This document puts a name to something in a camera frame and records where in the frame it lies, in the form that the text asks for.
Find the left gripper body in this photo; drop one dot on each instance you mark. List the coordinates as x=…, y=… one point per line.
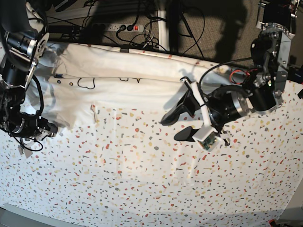
x=222, y=104

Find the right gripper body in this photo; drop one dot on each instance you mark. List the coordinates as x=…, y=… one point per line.
x=38, y=129

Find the white printed T-shirt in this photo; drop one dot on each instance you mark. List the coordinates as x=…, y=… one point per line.
x=79, y=80

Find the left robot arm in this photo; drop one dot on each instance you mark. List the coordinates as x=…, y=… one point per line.
x=261, y=90

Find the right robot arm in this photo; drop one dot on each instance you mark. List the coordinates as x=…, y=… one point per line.
x=23, y=38

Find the white table leg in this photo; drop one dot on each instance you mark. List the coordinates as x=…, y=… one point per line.
x=163, y=31

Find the terrazzo patterned tablecloth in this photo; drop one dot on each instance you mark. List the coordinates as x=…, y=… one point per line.
x=127, y=170

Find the black table clamp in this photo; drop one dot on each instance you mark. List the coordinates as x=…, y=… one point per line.
x=124, y=50

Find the white power strip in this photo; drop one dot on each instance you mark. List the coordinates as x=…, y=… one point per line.
x=111, y=27

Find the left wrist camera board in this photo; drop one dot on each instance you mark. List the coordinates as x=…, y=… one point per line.
x=207, y=138

